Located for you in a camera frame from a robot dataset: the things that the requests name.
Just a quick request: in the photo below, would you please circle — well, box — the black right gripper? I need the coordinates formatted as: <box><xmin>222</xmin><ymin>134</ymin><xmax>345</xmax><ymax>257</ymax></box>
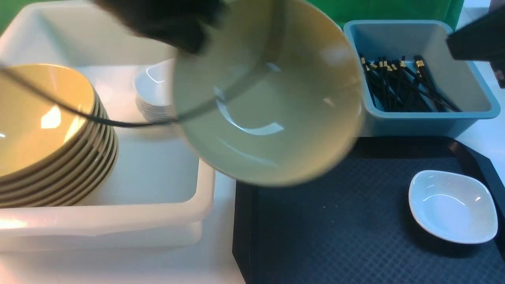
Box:
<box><xmin>447</xmin><ymin>6</ymin><xmax>505</xmax><ymax>89</ymax></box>

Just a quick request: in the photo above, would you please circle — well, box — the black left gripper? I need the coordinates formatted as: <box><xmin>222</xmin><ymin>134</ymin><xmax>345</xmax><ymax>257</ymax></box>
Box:
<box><xmin>93</xmin><ymin>0</ymin><xmax>226</xmax><ymax>54</ymax></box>

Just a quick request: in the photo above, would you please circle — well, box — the yellow noodle bowl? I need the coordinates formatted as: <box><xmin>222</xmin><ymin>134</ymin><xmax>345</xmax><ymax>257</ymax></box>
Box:
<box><xmin>171</xmin><ymin>0</ymin><xmax>365</xmax><ymax>186</ymax></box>

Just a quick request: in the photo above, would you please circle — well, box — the white sauce dish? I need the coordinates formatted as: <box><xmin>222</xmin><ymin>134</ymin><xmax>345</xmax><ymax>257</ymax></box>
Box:
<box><xmin>408</xmin><ymin>170</ymin><xmax>499</xmax><ymax>245</ymax></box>

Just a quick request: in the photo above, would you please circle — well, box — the stack of white dishes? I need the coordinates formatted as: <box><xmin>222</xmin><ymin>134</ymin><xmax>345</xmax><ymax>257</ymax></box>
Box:
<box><xmin>133</xmin><ymin>59</ymin><xmax>176</xmax><ymax>122</ymax></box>

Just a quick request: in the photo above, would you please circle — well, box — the blue-grey chopstick tray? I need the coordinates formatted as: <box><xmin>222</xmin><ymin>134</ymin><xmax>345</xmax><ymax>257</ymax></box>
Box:
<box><xmin>343</xmin><ymin>20</ymin><xmax>500</xmax><ymax>137</ymax></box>

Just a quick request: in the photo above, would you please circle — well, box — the pile of black chopsticks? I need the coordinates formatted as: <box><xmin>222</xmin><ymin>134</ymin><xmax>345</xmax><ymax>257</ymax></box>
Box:
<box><xmin>358</xmin><ymin>53</ymin><xmax>462</xmax><ymax>113</ymax></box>

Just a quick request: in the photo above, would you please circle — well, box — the large white plastic bin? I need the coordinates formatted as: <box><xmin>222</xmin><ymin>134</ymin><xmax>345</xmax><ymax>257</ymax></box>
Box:
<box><xmin>1</xmin><ymin>1</ymin><xmax>216</xmax><ymax>252</ymax></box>

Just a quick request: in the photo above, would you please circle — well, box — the stack of yellow bowls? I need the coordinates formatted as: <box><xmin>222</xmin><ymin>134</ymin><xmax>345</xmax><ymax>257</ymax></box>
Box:
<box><xmin>0</xmin><ymin>64</ymin><xmax>119</xmax><ymax>209</ymax></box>

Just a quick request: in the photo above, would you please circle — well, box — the black serving tray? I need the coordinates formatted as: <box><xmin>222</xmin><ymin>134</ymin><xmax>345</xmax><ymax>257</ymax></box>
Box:
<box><xmin>232</xmin><ymin>137</ymin><xmax>505</xmax><ymax>284</ymax></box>

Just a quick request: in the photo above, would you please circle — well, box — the black cable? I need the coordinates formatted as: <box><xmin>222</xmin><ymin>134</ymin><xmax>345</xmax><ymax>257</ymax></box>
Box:
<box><xmin>0</xmin><ymin>0</ymin><xmax>286</xmax><ymax>127</ymax></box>

